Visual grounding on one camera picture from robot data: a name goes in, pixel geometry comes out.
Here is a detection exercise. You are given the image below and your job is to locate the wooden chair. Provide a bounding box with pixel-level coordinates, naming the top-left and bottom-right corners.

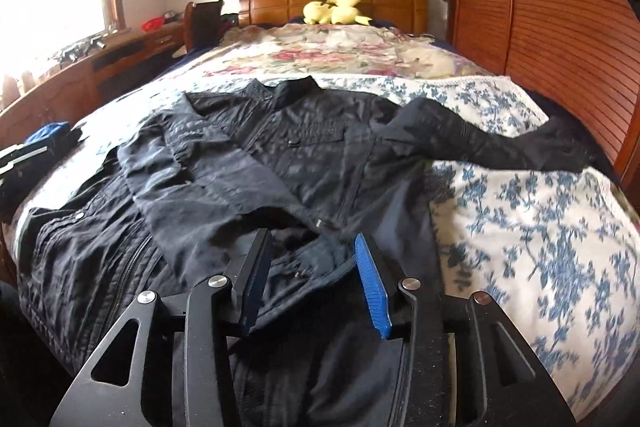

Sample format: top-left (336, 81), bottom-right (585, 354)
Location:
top-left (182, 0), bottom-right (226, 54)

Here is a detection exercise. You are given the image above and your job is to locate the wooden desk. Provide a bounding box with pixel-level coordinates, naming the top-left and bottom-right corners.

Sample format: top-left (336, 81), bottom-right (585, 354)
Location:
top-left (0, 24), bottom-right (191, 128)

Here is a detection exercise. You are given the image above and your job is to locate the pink floral blanket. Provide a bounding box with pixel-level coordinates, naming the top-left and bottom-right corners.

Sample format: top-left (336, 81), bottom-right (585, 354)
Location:
top-left (192, 23), bottom-right (481, 82)

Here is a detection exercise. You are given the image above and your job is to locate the blue floral blanket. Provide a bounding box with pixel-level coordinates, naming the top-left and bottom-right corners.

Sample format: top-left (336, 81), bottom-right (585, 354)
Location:
top-left (15, 74), bottom-right (640, 427)

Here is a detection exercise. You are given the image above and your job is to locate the dark folded cloth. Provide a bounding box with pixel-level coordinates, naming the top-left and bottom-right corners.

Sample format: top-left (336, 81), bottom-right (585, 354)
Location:
top-left (0, 127), bottom-right (83, 220)

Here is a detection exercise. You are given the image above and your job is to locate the clutter on windowsill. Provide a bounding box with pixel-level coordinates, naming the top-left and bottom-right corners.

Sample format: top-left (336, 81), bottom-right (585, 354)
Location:
top-left (50, 34), bottom-right (108, 64)

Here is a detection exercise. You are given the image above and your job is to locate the blue folded cloth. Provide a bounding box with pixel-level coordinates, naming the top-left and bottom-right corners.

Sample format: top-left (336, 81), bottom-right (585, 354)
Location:
top-left (25, 122), bottom-right (71, 148)

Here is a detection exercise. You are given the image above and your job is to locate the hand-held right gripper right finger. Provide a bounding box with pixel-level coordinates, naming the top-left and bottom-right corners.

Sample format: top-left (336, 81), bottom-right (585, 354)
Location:
top-left (354, 232), bottom-right (571, 427)

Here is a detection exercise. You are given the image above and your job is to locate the wooden louvered wardrobe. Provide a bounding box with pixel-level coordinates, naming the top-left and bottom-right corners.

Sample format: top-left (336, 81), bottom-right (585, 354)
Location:
top-left (442, 0), bottom-right (640, 188)

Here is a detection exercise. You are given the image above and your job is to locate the black jacket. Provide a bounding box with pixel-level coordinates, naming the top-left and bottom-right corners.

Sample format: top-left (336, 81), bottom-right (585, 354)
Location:
top-left (20, 76), bottom-right (608, 427)

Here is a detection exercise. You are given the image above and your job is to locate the yellow plush toy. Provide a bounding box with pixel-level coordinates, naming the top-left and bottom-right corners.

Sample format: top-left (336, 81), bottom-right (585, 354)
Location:
top-left (303, 0), bottom-right (373, 26)

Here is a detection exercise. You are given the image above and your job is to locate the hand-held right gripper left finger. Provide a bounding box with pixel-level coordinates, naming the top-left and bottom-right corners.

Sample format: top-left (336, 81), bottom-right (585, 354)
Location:
top-left (50, 228), bottom-right (273, 427)

